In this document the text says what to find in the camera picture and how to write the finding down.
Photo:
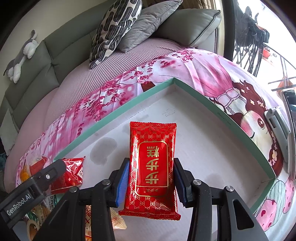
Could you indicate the teal rimmed white tray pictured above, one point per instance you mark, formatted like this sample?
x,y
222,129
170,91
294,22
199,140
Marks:
x,y
215,149

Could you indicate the pink sofa seat cover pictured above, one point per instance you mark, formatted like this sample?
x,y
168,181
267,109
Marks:
x,y
77,84

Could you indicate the beige barcode snack packet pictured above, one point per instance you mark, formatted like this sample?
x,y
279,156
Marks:
x,y
117,221

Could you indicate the red white striped packet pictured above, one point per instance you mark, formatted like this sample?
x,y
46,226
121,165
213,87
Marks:
x,y
37,164

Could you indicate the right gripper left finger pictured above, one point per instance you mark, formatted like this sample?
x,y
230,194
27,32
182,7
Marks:
x,y
67,220

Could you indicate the grey white plush cat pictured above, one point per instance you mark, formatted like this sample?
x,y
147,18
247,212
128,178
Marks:
x,y
13,69

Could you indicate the tape roll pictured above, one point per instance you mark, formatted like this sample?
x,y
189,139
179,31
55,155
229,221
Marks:
x,y
32,229

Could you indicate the cartoon print pink tablecloth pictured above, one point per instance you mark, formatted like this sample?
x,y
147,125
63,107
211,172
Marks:
x,y
226,85

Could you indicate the grey green sofa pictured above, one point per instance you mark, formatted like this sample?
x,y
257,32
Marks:
x,y
69,46

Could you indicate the green white corn packet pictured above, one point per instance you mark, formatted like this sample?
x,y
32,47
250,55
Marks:
x,y
51,201

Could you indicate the orange snack packet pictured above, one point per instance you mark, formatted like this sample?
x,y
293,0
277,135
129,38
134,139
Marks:
x,y
25,173

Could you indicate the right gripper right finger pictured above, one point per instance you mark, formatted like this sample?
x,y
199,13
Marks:
x,y
182,182

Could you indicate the black white patterned pillow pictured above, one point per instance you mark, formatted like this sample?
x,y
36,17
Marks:
x,y
117,21

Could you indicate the light grey pillow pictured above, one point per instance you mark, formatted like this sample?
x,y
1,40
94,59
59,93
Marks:
x,y
8,133

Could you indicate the red gold cake packet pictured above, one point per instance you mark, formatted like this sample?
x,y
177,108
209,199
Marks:
x,y
151,189

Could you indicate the red Rossi snack packet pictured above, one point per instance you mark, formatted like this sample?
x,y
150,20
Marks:
x,y
73,176

